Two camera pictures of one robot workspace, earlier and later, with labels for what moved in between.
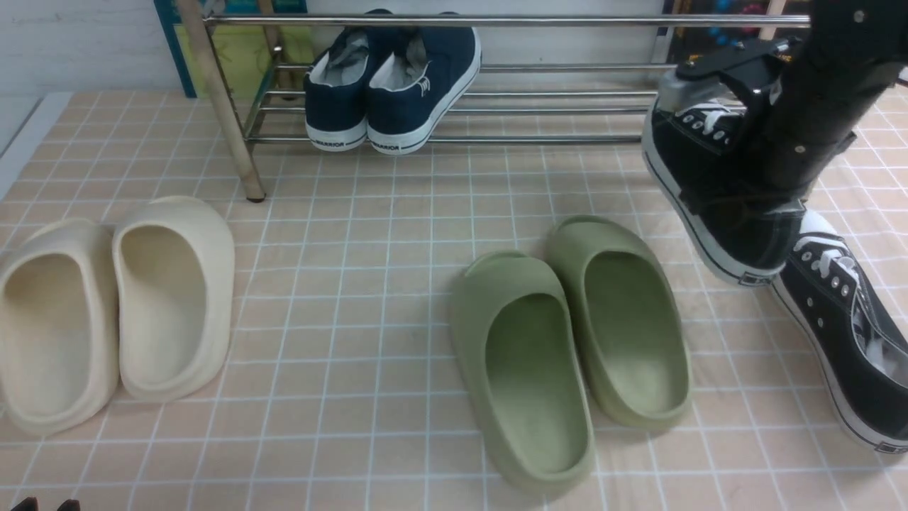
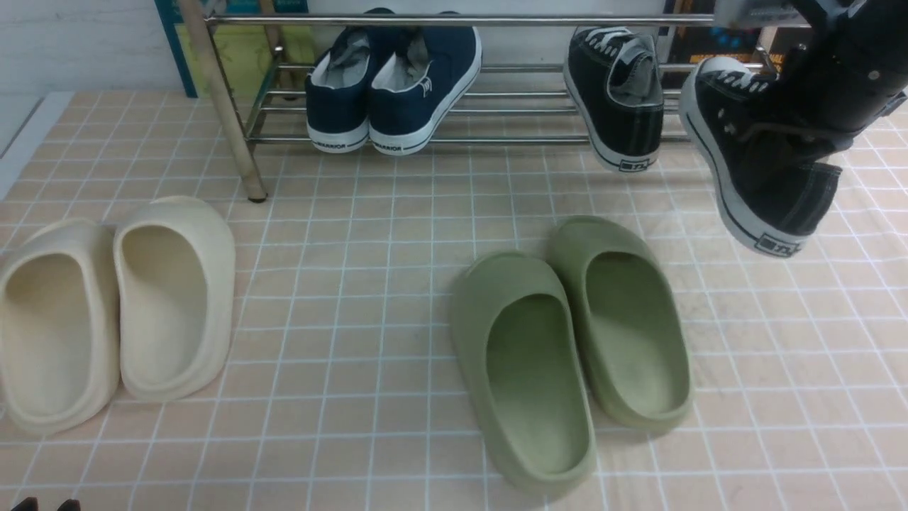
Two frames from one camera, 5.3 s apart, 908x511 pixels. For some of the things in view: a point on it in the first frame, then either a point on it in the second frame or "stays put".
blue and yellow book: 259,47 stays put
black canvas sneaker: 854,328 -> 773,194
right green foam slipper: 630,326 stays put
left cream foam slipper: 59,352 stays put
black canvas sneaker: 684,145 -> 614,74
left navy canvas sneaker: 336,86 stays put
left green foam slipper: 522,370 stays put
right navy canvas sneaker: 417,74 stays put
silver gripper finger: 676,92 -> 758,14
